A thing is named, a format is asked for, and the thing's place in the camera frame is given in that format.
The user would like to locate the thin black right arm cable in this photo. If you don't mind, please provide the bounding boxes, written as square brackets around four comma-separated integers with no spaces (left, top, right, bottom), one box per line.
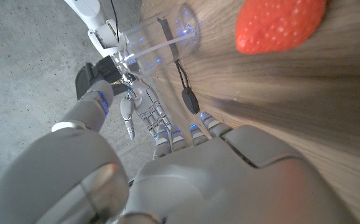
[109,0,121,43]

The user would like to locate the clear spray bottle black sprayer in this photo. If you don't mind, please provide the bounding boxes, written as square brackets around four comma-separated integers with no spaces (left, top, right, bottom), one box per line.
[75,3,201,101]

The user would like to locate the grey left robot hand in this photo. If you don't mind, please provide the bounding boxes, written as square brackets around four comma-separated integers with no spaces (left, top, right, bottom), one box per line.
[0,80,359,224]

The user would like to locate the black round gadget with lanyard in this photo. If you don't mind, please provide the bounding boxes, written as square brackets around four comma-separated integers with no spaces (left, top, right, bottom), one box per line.
[156,17,201,115]

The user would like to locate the red toy strawberry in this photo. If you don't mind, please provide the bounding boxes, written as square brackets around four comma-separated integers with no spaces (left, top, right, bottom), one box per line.
[234,0,328,55]

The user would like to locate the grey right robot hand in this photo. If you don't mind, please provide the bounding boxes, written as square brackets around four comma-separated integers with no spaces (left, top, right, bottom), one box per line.
[119,80,174,141]

